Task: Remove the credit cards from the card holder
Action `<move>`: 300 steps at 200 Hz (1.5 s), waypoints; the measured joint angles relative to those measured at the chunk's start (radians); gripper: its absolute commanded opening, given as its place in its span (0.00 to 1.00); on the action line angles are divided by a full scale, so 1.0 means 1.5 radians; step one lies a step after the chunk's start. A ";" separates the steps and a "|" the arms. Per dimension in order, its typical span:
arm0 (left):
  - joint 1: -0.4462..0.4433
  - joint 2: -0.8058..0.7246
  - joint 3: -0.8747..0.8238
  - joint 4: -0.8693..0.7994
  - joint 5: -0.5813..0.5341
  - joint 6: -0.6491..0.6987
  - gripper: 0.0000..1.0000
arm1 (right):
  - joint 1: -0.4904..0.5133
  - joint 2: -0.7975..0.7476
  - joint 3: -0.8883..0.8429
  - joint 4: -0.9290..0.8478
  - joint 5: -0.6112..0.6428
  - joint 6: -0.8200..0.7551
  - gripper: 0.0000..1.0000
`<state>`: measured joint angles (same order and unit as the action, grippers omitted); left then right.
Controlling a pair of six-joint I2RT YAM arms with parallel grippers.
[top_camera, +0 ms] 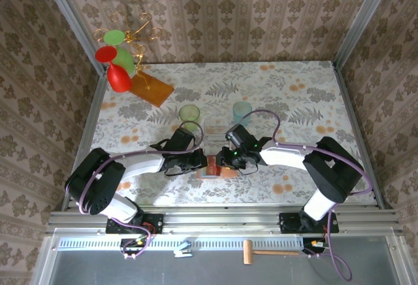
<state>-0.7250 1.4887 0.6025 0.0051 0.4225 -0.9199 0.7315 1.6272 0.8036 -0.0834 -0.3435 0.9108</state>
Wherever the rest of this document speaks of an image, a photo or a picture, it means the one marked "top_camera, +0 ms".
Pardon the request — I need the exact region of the pink leather card holder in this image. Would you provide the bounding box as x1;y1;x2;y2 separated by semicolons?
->
195;154;240;180

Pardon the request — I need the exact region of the red credit card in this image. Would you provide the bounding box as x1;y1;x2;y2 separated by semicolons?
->
207;156;222;176

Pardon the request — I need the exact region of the blue plastic cup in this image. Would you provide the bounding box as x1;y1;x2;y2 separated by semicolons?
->
233;101;253;128

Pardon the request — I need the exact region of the green plastic cup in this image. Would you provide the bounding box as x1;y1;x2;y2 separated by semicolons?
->
178;104;201;132

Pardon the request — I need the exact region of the perforated metal strip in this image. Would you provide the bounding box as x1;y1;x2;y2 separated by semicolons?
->
57;236;306;252

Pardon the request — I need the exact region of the blue and white stapler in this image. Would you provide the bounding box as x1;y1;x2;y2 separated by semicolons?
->
174;241;193;259

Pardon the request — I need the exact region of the wooden mallet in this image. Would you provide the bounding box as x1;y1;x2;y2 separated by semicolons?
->
243;239;300;265

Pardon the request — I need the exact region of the red plastic wine glass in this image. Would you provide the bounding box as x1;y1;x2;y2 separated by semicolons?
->
95;46;133;93

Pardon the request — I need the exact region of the grey metal shelf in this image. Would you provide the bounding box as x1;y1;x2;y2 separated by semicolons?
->
32;234;412;285

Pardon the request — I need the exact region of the green plastic wine glass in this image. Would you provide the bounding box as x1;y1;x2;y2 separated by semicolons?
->
103;29;136;76

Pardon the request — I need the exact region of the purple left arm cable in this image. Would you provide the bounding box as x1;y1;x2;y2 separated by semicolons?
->
79;120;205;260

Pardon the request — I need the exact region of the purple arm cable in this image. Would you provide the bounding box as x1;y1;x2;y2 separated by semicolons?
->
79;120;205;260
240;110;374;282

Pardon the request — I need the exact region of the aluminium front frame rail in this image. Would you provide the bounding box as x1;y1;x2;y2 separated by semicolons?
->
45;205;404;235

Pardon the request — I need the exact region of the orange rack base plate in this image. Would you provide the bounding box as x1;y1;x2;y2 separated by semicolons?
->
129;71;175;108

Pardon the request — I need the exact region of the black wired connector block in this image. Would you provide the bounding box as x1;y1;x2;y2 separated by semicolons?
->
302;237;330;256
120;237;148;256

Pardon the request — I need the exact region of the aluminium side rail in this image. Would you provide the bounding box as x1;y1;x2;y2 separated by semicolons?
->
61;69;110;210
332;61;394;209

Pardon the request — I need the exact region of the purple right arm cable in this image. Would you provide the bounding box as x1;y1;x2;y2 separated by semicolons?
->
240;110;374;282

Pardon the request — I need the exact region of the gold wire glass rack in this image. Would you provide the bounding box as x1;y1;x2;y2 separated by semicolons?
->
93;12;163;92

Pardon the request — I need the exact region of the aluminium corner post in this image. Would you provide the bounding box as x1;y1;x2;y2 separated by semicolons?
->
332;0;398;67
36;0;107;74

